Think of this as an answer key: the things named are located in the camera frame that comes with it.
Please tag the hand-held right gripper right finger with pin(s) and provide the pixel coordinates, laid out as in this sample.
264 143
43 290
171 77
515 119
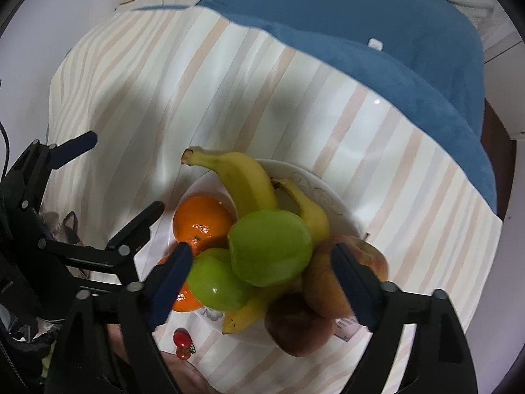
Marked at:
352 283

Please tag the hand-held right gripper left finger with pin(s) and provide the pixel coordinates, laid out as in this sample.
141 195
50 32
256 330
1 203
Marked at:
172 283

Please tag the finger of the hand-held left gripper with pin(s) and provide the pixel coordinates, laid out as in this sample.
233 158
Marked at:
78 143
135 225

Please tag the orange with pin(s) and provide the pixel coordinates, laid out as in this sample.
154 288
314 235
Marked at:
184 299
201 217

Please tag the red apple with stem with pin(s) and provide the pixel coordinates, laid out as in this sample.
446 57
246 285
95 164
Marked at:
324 279

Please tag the green apple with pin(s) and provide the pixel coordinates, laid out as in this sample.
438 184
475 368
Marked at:
213 283
266 246

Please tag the dark red apple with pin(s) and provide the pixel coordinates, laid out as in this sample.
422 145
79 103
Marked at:
295 328

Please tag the white floral plate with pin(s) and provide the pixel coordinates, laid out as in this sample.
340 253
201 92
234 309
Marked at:
324 188

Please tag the small printed card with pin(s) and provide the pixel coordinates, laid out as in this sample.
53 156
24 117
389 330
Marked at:
346 328

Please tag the cat print cloth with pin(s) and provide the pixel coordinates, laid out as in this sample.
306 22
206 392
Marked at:
61 223

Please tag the red cherry tomato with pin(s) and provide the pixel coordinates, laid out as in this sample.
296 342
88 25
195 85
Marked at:
183 353
181 337

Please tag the small yellow banana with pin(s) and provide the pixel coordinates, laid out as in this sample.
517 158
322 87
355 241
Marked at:
313 217

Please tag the striped cloth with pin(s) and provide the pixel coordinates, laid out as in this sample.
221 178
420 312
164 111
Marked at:
164 90

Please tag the large yellow banana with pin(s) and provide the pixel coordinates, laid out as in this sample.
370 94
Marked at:
246 180

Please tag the white tag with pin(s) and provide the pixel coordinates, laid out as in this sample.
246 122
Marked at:
375 44

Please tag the white cabinet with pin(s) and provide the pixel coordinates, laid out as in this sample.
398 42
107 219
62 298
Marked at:
502 90

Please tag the blue blanket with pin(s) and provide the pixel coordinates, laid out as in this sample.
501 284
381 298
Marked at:
369 16

